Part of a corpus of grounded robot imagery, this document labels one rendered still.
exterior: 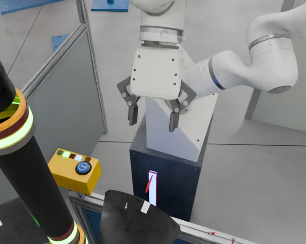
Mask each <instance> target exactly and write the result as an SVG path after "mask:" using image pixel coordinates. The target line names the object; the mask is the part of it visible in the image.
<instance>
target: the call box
mask: <svg viewBox="0 0 306 244"><path fill-rule="evenodd" d="M58 150H62V151H63V154H64V153H65V152H69V153H70V154H71V153H73V154H76V156H75V158H76V157H77V155H79V156H82V158H81V160H80V161H78V160H76V159H75V158H74V159H71V158H69V156H70V154H69V156H68V157H65V156H63V154H62V155H58V154H57V152H58ZM86 157H87V156H85V155H82V154H78V153H74V152H71V151H67V150H64V149H60V148H58V149H57V151H56V152H55V154H54V155H53V157H52V158H51V160H50V162H49V163H48V167H49V169H50V171H51V173H52V175H53V177H54V179H55V181H56V184H57V185H58V186H61V187H64V188H67V189H70V190H73V191H76V192H79V193H83V194H86V195H89V196H90V195H91V193H92V191H93V189H94V187H95V186H96V184H97V182H98V180H99V178H100V176H101V174H102V171H101V166H100V163H99V160H98V159H96V158H92V157H91V160H90V162H87V163H88V164H89V170H88V171H87V172H86V173H80V172H79V171H78V169H77V166H78V164H79V163H81V162H85V158H86ZM88 157H89V156H88Z"/></svg>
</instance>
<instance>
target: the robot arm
mask: <svg viewBox="0 0 306 244"><path fill-rule="evenodd" d="M129 1H130V2H131V3H132V4H133V5H134V6H136V7H137V8H139V9H141V24H140V35H139V40H141V41H144V44H141V46H138V47H137V50H136V54H135V58H134V62H133V67H132V73H131V76H130V77H128V78H126V79H125V80H123V81H121V82H119V83H118V84H117V88H118V90H119V92H120V93H121V96H122V97H123V99H124V100H125V101H126V103H127V106H129V111H128V120H129V121H130V123H129V125H130V126H133V125H135V124H136V123H137V118H138V105H137V102H138V100H139V99H140V98H141V97H148V98H155V99H162V100H165V102H166V104H167V105H168V107H169V108H170V109H171V110H172V113H171V115H170V123H169V131H170V132H173V131H174V130H175V128H177V127H178V122H179V114H186V113H188V112H190V111H191V110H192V108H193V105H194V100H197V99H200V98H203V97H206V96H208V95H211V94H214V93H217V92H220V91H223V90H226V89H228V88H231V87H235V86H240V85H244V86H249V87H252V88H255V89H258V90H260V91H263V92H266V93H271V94H277V93H279V94H280V93H282V92H285V91H288V90H289V89H290V88H292V87H293V86H294V85H295V83H296V81H297V79H298V66H297V61H296V56H295V52H294V48H293V44H292V40H291V34H293V35H295V36H297V37H299V38H302V39H305V40H306V3H304V4H303V5H301V6H299V7H297V8H294V9H292V10H289V11H285V12H279V13H270V14H264V15H261V16H258V17H256V18H255V19H254V20H252V22H251V23H250V24H249V26H248V29H247V44H248V50H249V55H250V60H251V66H250V67H249V68H248V67H247V66H246V65H245V64H244V63H243V61H242V60H241V58H240V57H239V56H238V55H237V54H236V53H235V52H234V51H231V50H225V51H222V52H220V53H218V54H215V55H213V56H211V57H209V58H206V59H204V60H202V61H200V62H197V63H195V64H193V65H191V66H189V67H186V68H184V54H183V50H179V47H177V46H176V44H181V42H182V41H183V42H184V41H185V39H186V35H185V34H182V32H183V30H184V21H185V12H186V4H187V0H129ZM129 84H130V91H131V93H132V94H133V95H132V96H131V95H130V93H129V92H128V91H127V89H126V86H127V85H129Z"/></svg>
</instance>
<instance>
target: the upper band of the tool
mask: <svg viewBox="0 0 306 244"><path fill-rule="evenodd" d="M15 90H16V96H17V97H15V99H14V101H13V103H12V104H11V105H10V106H9V107H8V108H7V109H5V110H6V111H3V112H1V113H0V119H2V118H6V117H11V118H9V119H8V120H6V121H5V122H3V123H1V124H0V131H2V130H4V129H6V128H8V127H10V126H11V125H13V124H14V123H15V122H17V121H18V120H19V119H20V117H21V116H22V115H23V113H24V111H25V108H26V100H25V97H24V95H23V93H22V92H21V91H20V90H19V89H17V88H15ZM14 103H15V104H14ZM16 103H17V104H16ZM13 109H14V110H13ZM28 118H29V116H28ZM28 118H27V120H28ZM27 120H26V122H27ZM26 122H25V123H24V124H23V125H22V126H21V128H22V127H23V126H24V125H25V124H26ZM32 123H33V122H32ZM31 126H32V124H31ZM21 128H19V129H18V130H17V131H16V132H14V133H13V134H11V135H9V136H7V137H5V138H2V139H0V140H3V139H6V138H8V137H10V136H12V135H14V134H15V133H17V132H18V131H19V130H20V129H21ZM30 128H31V127H30ZM29 130H30V129H29ZM29 130H28V131H27V132H26V134H27V133H28V132H29ZM26 134H25V135H26ZM25 135H24V136H25ZM24 136H23V137H24ZM23 137H22V138H23ZM22 138H20V139H19V140H18V141H20V140H21V139H22ZM18 141H16V142H14V143H12V144H10V145H8V146H5V147H1V148H0V149H2V148H6V147H9V146H11V145H13V144H15V143H17V142H18Z"/></svg>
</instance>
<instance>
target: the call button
mask: <svg viewBox="0 0 306 244"><path fill-rule="evenodd" d="M77 169H78V171H79V172H80V173H86V172H87V171H88V170H89V164H88V163H87V162H81V163H79V164H78V166H77Z"/></svg>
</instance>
